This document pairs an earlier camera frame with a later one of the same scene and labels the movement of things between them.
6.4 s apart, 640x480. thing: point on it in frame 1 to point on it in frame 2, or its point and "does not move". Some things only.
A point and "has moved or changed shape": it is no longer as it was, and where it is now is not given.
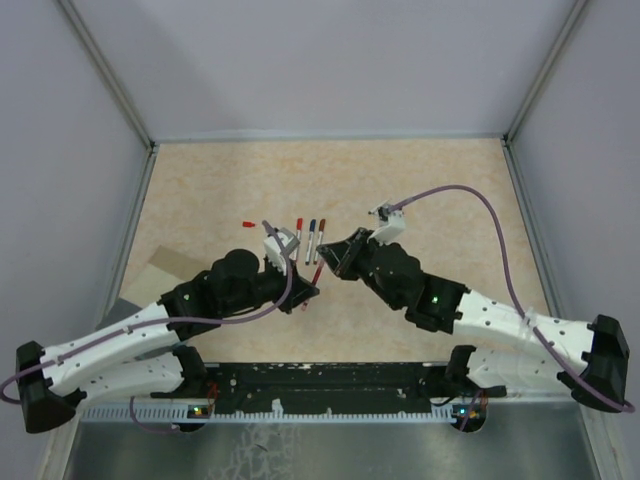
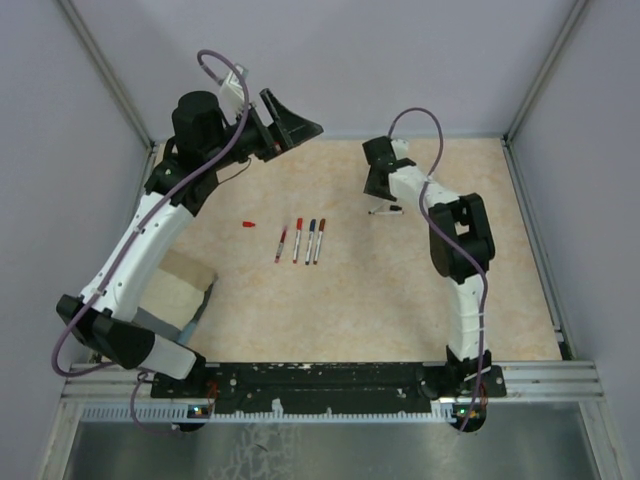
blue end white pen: x=310 y=240 does not move
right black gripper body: x=361 y=271 to x=379 y=193
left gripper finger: x=301 y=291 to x=290 y=129
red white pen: x=314 y=281 has moved or changed shape
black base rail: x=323 y=387 does not move
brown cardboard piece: x=167 y=269 does not move
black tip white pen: x=376 y=208 does not move
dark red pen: x=322 y=224 does not move
